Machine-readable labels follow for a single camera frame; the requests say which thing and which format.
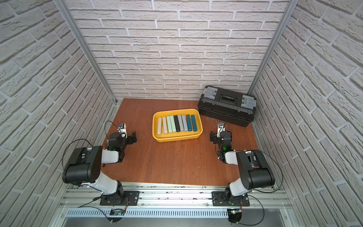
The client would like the teal pruner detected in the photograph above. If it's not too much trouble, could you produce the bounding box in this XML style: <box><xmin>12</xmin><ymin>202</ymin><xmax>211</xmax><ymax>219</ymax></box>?
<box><xmin>186</xmin><ymin>114</ymin><xmax>192</xmax><ymax>131</ymax></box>
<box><xmin>191</xmin><ymin>115</ymin><xmax>198</xmax><ymax>131</ymax></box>

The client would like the grey pruner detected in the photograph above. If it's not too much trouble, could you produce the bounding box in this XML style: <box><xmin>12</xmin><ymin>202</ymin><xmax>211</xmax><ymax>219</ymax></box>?
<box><xmin>181</xmin><ymin>115</ymin><xmax>188</xmax><ymax>131</ymax></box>
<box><xmin>177</xmin><ymin>114</ymin><xmax>184</xmax><ymax>131</ymax></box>

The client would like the light green pruner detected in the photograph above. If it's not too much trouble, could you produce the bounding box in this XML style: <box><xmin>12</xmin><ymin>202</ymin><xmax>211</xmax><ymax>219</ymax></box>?
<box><xmin>166</xmin><ymin>116</ymin><xmax>173</xmax><ymax>133</ymax></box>
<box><xmin>170</xmin><ymin>115</ymin><xmax>176</xmax><ymax>132</ymax></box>

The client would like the yellow plastic tray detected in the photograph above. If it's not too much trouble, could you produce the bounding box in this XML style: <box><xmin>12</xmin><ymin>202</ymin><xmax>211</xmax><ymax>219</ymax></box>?
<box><xmin>152</xmin><ymin>109</ymin><xmax>203</xmax><ymax>142</ymax></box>

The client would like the black folding pruner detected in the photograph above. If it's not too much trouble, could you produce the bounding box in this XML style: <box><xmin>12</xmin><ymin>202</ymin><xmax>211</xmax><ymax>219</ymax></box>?
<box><xmin>174</xmin><ymin>115</ymin><xmax>181</xmax><ymax>132</ymax></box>

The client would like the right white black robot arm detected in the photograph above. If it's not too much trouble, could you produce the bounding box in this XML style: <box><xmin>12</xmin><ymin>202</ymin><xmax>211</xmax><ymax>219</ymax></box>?
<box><xmin>209</xmin><ymin>131</ymin><xmax>275</xmax><ymax>205</ymax></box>

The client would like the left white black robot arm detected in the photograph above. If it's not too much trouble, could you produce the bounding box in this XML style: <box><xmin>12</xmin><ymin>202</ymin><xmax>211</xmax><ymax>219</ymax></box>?
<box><xmin>62</xmin><ymin>131</ymin><xmax>140</xmax><ymax>206</ymax></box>

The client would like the black plastic toolbox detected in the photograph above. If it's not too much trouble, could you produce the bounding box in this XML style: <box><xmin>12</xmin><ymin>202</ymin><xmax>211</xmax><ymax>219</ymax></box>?
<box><xmin>198</xmin><ymin>86</ymin><xmax>257</xmax><ymax>127</ymax></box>

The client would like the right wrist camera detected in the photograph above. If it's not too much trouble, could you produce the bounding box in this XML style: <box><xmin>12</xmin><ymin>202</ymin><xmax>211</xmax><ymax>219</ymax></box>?
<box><xmin>217</xmin><ymin>122</ymin><xmax>226</xmax><ymax>138</ymax></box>

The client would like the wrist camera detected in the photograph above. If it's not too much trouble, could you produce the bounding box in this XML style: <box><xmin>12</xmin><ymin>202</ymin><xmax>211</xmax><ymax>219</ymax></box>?
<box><xmin>117</xmin><ymin>124</ymin><xmax>127</xmax><ymax>138</ymax></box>
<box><xmin>217</xmin><ymin>122</ymin><xmax>226</xmax><ymax>138</ymax></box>

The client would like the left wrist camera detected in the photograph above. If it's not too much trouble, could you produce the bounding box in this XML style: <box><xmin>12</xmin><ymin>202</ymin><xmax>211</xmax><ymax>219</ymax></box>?
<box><xmin>117</xmin><ymin>124</ymin><xmax>127</xmax><ymax>138</ymax></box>

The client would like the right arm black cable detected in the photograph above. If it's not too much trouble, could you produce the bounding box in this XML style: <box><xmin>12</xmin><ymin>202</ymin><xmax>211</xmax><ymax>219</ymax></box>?
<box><xmin>249</xmin><ymin>149</ymin><xmax>284</xmax><ymax>194</ymax></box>

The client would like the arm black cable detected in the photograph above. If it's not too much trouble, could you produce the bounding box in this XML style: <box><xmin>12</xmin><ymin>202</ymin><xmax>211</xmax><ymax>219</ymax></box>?
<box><xmin>61</xmin><ymin>120</ymin><xmax>125</xmax><ymax>171</ymax></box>
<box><xmin>249</xmin><ymin>149</ymin><xmax>284</xmax><ymax>194</ymax></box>

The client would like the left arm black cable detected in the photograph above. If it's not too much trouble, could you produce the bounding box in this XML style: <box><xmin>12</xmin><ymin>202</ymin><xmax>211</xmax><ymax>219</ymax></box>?
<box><xmin>61</xmin><ymin>120</ymin><xmax>125</xmax><ymax>171</ymax></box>

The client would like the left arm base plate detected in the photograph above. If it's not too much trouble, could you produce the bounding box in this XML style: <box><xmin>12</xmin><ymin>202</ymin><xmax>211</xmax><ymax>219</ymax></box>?
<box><xmin>100</xmin><ymin>191</ymin><xmax>140</xmax><ymax>206</ymax></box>

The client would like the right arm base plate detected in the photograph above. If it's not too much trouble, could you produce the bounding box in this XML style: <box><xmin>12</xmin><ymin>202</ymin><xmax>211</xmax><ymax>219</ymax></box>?
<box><xmin>211</xmin><ymin>191</ymin><xmax>250</xmax><ymax>207</ymax></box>

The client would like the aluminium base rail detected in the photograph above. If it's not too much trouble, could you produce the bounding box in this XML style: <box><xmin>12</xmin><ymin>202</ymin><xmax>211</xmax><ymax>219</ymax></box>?
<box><xmin>57</xmin><ymin>182</ymin><xmax>292</xmax><ymax>219</ymax></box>

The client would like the left aluminium corner post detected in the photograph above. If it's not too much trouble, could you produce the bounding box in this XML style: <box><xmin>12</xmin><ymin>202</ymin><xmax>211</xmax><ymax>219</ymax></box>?
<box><xmin>54</xmin><ymin>0</ymin><xmax>118</xmax><ymax>105</ymax></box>

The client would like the aluminium corner post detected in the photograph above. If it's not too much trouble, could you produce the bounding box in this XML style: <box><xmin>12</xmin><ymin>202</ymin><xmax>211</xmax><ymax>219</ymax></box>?
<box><xmin>247</xmin><ymin>0</ymin><xmax>299</xmax><ymax>96</ymax></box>
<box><xmin>54</xmin><ymin>0</ymin><xmax>118</xmax><ymax>105</ymax></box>

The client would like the right aluminium corner post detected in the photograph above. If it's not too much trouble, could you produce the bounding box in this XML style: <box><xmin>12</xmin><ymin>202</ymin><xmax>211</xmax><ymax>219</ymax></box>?
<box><xmin>247</xmin><ymin>0</ymin><xmax>299</xmax><ymax>96</ymax></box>

